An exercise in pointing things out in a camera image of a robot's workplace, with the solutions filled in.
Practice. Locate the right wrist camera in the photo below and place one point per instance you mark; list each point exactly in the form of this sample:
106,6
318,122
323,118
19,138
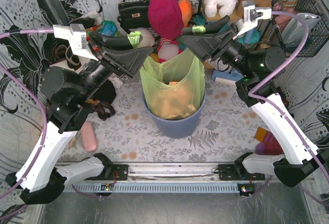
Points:
251,15

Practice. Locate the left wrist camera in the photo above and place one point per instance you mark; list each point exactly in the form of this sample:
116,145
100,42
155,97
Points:
76,35

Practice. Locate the magenta cloth bag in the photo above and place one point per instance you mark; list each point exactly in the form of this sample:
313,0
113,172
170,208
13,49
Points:
165,18

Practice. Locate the black leather handbag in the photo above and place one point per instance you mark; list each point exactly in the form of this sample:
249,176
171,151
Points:
133,15

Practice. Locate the silver foil pouch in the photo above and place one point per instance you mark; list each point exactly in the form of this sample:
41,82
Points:
294,29

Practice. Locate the blue trash bin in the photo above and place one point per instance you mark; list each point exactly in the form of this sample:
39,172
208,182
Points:
176,129

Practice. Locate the cream canvas tote bag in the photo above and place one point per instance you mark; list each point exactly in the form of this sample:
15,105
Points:
62,56

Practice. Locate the green trash bag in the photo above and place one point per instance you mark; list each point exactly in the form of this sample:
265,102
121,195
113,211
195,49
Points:
173,79

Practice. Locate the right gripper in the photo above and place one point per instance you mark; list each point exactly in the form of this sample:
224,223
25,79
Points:
222,47

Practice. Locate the black hat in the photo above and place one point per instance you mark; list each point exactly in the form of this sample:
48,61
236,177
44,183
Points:
87,22

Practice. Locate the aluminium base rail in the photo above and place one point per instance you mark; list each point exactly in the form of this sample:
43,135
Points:
169,177

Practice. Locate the cream plush sheep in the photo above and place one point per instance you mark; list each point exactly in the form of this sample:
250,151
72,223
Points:
141,37

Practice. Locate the blue handled mop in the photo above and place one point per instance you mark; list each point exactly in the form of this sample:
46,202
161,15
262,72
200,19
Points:
226,77

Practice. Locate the teal cloth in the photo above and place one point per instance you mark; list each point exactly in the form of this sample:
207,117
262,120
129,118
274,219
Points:
251,37

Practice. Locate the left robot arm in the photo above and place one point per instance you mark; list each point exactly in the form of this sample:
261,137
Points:
40,180

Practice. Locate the brown patterned strap bag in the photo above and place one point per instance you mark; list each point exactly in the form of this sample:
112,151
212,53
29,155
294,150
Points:
102,109

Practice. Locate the orange plush toy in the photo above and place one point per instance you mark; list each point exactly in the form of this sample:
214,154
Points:
186,11

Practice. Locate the pink plush doll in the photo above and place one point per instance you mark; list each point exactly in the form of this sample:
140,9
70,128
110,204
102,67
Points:
167,49

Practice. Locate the crumpled brown paper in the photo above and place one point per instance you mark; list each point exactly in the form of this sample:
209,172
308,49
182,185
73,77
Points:
175,101

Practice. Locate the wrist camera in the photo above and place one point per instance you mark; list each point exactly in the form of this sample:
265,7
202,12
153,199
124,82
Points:
76,35
251,15

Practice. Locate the pink cylinder toy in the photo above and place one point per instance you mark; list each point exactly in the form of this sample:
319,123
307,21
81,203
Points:
88,136

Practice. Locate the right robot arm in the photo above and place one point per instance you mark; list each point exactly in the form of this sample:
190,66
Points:
300,156

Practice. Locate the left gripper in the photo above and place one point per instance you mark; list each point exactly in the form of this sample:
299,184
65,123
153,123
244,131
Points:
107,61

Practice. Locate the wooden shelf rack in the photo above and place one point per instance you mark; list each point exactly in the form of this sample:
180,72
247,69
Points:
246,13

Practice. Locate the black wire basket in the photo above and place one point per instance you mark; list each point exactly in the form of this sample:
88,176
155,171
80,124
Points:
316,38

